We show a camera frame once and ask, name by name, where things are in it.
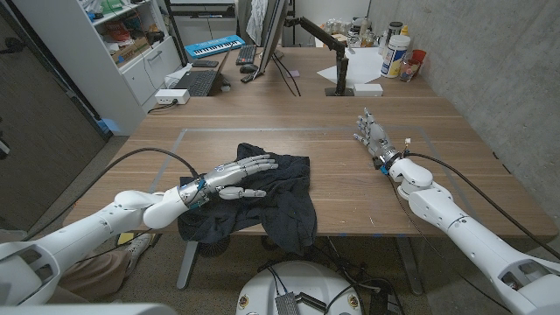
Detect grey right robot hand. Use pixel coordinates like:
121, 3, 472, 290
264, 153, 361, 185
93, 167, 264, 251
353, 108, 404, 170

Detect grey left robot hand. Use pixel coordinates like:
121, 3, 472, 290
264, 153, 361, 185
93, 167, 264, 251
177, 153, 280, 210

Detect dark navy shorts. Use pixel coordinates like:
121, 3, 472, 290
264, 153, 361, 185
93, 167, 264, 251
177, 142, 319, 256

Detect small white box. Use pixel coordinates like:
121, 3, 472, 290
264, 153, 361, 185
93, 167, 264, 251
353, 82, 384, 97

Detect clear glass jar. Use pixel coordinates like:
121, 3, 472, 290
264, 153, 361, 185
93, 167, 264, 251
398, 52, 421, 83

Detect white paper sheet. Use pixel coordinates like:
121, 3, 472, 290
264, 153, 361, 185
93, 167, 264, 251
316, 46, 385, 86

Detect white wipes canister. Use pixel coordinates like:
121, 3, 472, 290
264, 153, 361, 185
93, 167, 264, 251
380, 34, 412, 80

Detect white power strip box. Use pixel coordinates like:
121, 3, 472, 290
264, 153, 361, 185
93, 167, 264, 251
154, 88, 192, 106

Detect black laptop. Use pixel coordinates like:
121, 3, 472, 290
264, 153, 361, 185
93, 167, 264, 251
173, 47, 232, 98

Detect grey table leg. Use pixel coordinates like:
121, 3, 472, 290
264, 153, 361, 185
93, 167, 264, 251
176, 240, 200, 291
395, 237, 424, 297

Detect white crumpled bag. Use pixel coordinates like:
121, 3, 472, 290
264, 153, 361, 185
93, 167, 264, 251
164, 63, 193, 88

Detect black silver thermos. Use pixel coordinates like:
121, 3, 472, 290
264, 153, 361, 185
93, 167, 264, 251
387, 21, 404, 45

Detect white shoe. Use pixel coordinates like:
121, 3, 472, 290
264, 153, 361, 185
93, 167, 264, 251
124, 233, 155, 263

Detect black computer keyboard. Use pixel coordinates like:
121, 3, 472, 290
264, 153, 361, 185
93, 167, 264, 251
235, 44, 258, 67

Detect blue toy piano keyboard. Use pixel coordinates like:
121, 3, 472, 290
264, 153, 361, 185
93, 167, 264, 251
184, 34, 247, 60

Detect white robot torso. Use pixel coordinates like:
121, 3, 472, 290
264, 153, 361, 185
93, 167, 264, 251
235, 261, 363, 315

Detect black computer monitor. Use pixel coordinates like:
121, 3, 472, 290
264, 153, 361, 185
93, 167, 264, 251
255, 0, 290, 78

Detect cardboard box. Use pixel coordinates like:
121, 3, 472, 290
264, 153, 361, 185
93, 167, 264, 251
111, 37, 151, 67

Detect white hanging cloth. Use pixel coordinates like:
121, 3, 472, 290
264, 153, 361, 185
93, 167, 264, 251
245, 0, 269, 47

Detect person leg brown trousers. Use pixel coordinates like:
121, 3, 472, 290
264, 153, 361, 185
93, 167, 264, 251
56, 248, 132, 303

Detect white shelf cabinet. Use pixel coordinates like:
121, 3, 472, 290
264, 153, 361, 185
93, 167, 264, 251
12, 0, 185, 137

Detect red snack bag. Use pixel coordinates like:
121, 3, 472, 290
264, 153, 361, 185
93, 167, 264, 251
103, 20, 131, 43

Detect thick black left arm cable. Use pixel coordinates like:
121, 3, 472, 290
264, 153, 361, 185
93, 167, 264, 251
21, 147, 201, 242

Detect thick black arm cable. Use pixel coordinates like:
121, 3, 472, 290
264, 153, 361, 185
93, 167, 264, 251
21, 147, 201, 242
405, 151, 560, 262

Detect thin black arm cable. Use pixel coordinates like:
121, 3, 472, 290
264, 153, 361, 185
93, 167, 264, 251
386, 171, 513, 312

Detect black monitor cables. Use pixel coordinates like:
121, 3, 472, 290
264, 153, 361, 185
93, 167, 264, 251
270, 54, 303, 97

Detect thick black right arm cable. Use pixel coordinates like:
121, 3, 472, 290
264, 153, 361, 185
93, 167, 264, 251
405, 151, 560, 262

